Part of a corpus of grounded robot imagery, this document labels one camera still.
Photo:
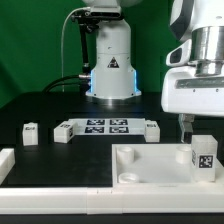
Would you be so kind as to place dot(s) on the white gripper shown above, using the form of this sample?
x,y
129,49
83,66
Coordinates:
x,y
185,94

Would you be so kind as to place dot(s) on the black camera on stand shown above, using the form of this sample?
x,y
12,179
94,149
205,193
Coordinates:
x,y
96,14

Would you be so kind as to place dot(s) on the white front fence wall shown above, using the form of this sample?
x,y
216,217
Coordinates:
x,y
109,201

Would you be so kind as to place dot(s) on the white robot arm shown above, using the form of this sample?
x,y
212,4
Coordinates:
x,y
113,78

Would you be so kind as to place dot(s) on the white left fence piece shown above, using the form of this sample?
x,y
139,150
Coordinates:
x,y
7,161

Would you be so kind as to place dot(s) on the white square table top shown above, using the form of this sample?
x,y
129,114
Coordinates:
x,y
157,165

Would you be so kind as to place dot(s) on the white marker tag sheet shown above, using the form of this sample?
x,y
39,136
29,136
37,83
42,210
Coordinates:
x,y
109,126

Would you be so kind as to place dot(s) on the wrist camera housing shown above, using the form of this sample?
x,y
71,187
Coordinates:
x,y
180,56

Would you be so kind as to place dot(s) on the black camera stand pole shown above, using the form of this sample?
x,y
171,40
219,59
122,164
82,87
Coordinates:
x,y
85,60

